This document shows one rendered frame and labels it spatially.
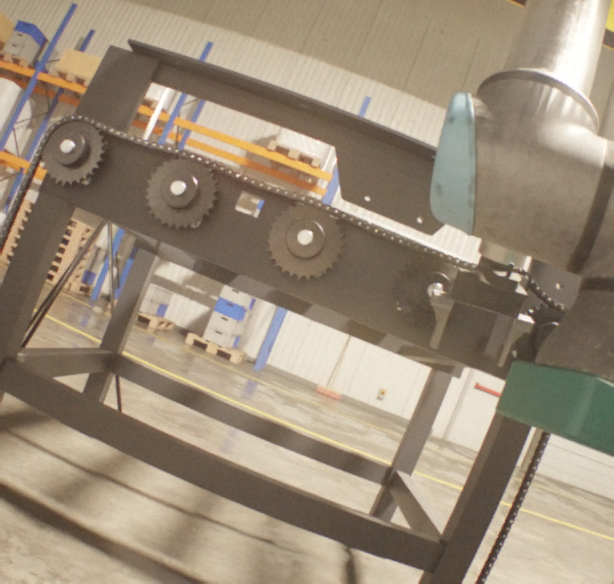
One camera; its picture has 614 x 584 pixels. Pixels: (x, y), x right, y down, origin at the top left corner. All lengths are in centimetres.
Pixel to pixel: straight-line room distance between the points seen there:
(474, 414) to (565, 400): 1024
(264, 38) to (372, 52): 201
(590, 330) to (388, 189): 92
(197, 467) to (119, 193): 65
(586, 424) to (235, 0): 1197
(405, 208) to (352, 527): 73
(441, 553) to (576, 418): 97
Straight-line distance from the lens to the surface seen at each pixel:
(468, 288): 112
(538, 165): 62
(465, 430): 1079
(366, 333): 232
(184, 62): 153
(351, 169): 145
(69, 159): 147
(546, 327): 140
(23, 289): 151
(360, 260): 139
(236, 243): 140
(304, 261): 134
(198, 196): 139
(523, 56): 73
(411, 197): 145
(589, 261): 64
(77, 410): 147
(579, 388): 55
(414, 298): 135
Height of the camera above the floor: 66
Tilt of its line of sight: 4 degrees up
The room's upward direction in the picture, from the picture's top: 22 degrees clockwise
